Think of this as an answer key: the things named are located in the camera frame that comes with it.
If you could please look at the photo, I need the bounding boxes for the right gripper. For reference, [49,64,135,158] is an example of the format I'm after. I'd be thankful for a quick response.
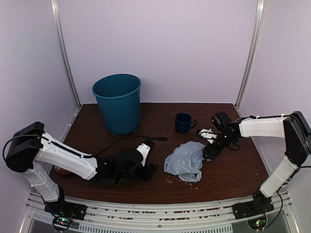
[203,132,235,160]

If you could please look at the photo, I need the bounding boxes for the translucent blue plastic trash bag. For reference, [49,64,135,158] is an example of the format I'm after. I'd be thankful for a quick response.
[163,141,205,183]

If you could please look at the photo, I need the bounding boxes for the teal plastic trash bin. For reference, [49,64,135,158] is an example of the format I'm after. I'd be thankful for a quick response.
[92,74,141,135]

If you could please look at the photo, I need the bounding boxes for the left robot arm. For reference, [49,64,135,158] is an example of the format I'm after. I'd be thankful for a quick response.
[2,121,158,216]

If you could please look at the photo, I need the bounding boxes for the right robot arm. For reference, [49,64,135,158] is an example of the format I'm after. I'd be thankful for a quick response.
[196,111,311,215]

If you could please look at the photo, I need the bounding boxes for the dark blue enamel mug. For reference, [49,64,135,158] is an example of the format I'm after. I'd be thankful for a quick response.
[174,113,197,134]

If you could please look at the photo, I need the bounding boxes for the red floral bowl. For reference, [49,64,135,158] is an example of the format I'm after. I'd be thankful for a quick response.
[53,166,71,176]

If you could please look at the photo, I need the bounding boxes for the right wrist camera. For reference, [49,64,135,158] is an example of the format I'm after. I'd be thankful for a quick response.
[210,111,232,131]

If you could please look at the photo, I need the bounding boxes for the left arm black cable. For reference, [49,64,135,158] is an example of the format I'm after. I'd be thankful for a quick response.
[97,136,168,156]

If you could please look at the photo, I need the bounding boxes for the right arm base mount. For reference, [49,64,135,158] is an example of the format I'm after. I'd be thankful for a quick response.
[232,201,275,231]

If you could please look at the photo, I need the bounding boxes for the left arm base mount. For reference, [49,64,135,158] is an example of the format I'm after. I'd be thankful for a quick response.
[44,201,87,232]

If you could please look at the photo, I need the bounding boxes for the right aluminium frame post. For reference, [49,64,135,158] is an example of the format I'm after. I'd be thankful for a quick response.
[235,0,266,111]

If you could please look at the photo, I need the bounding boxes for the aluminium frame post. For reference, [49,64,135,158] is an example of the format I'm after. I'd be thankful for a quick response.
[235,0,266,111]
[51,0,82,109]

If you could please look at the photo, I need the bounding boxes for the left aluminium frame post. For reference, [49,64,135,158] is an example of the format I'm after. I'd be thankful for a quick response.
[51,0,82,109]

